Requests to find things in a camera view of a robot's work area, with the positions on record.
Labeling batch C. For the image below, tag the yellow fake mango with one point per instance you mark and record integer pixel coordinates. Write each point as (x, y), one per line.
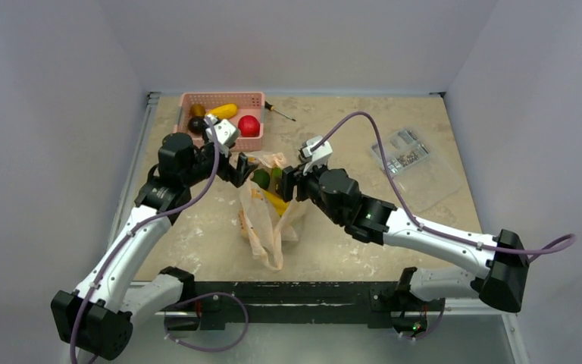
(226, 111)

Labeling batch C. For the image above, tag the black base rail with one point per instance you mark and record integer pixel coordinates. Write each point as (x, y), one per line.
(374, 304)

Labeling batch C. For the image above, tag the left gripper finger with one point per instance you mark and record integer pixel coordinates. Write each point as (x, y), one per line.
(227, 172)
(245, 167)

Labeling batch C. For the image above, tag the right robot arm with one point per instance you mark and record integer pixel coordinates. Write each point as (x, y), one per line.
(492, 268)

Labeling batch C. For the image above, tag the dark purple fake fruit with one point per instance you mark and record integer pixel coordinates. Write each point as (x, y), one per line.
(196, 125)

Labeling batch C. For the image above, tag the yellow fake banana bunch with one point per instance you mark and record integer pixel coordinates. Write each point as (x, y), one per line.
(279, 205)

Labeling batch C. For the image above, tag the black handled screwdriver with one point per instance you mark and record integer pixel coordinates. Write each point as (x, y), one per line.
(272, 108)

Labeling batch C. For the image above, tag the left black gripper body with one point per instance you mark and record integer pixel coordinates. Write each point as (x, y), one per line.
(202, 167)

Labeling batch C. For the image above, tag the clear plastic screw box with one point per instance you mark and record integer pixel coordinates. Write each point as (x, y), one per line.
(401, 150)

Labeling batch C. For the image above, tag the red fake apple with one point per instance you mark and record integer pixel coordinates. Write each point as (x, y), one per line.
(249, 126)

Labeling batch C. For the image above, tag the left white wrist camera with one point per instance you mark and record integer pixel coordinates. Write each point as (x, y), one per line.
(223, 132)

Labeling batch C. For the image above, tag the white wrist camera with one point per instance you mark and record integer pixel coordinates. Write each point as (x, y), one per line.
(314, 153)
(223, 132)

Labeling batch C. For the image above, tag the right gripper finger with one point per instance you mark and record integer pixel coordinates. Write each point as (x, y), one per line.
(302, 186)
(286, 183)

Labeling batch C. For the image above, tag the translucent plastic bag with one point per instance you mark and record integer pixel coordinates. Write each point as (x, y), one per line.
(267, 232)

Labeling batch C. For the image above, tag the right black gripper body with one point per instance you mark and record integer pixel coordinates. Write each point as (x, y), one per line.
(298, 182)

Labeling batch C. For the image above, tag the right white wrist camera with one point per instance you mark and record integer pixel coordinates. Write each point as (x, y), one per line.
(314, 153)

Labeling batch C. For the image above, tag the pink plastic basket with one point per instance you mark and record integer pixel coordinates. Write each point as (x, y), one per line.
(246, 103)

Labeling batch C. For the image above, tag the brown fake kiwi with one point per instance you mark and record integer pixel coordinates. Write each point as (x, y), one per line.
(197, 111)

